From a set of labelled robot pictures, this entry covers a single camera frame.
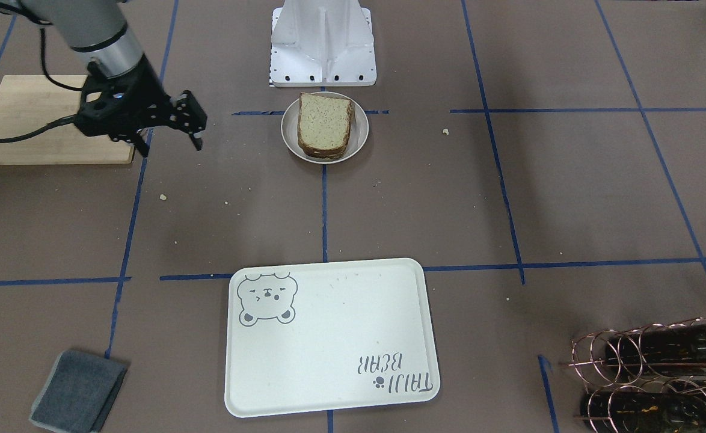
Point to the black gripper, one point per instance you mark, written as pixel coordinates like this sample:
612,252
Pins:
144,86

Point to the bread slice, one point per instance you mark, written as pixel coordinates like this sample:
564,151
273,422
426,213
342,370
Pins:
324,121
332,153

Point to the white round plate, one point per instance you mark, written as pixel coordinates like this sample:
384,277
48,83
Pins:
360,129

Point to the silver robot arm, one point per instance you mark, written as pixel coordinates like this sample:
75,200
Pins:
94,30

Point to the white bear tray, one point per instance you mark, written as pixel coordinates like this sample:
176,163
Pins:
328,336

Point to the wooden cutting board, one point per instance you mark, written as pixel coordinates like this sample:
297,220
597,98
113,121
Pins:
30,102

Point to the grey folded cloth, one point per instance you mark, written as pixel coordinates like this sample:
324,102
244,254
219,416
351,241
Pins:
79,393

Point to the dark green wine bottle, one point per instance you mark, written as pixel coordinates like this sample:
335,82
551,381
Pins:
630,410
671,353

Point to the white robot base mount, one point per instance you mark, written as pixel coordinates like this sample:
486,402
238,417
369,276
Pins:
322,43

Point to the copper wire bottle rack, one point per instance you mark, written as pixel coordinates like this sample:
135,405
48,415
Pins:
646,379

